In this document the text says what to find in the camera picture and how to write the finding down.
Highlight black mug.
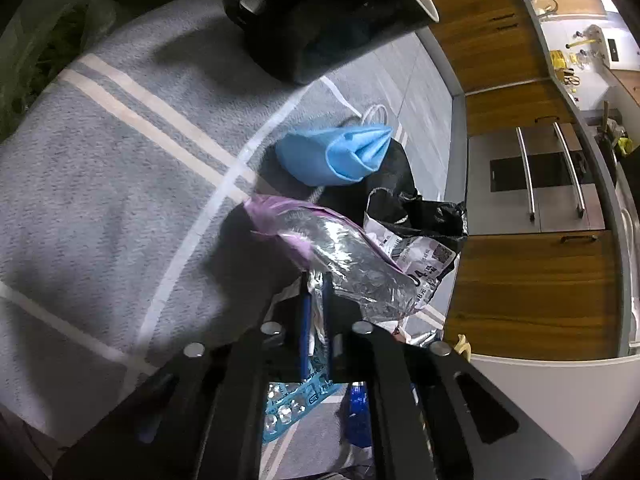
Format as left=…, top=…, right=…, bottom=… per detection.
left=222, top=0, right=441, bottom=86

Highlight black plastic bag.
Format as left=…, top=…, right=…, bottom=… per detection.
left=320, top=136, right=470, bottom=242

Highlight blue face mask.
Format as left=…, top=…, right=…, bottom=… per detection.
left=276, top=104, right=395, bottom=187

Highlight purple foil bag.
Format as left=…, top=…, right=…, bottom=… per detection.
left=245, top=194, right=419, bottom=325

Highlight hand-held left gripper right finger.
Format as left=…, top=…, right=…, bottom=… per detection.
left=322, top=276, right=587, bottom=480

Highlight teal blister pack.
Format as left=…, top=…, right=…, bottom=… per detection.
left=260, top=370, right=337, bottom=444

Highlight blue printed package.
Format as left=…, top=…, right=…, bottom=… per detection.
left=345, top=382, right=374, bottom=449

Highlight bag of green vegetables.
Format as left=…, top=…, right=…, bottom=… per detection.
left=0, top=0, right=122, bottom=138

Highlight white printed wrapper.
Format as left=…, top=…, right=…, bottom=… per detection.
left=362, top=210, right=461, bottom=312

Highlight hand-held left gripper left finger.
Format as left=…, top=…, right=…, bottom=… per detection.
left=52, top=272, right=313, bottom=480

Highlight wooden kitchen cabinets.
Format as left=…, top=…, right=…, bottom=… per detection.
left=410, top=0, right=627, bottom=362

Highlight built-in steel oven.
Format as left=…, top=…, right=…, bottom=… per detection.
left=467, top=121, right=614, bottom=237

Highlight grey kitchen countertop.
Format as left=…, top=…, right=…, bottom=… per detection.
left=500, top=0, right=640, bottom=358

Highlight grey checked mat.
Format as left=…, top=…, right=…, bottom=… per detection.
left=0, top=0, right=453, bottom=461

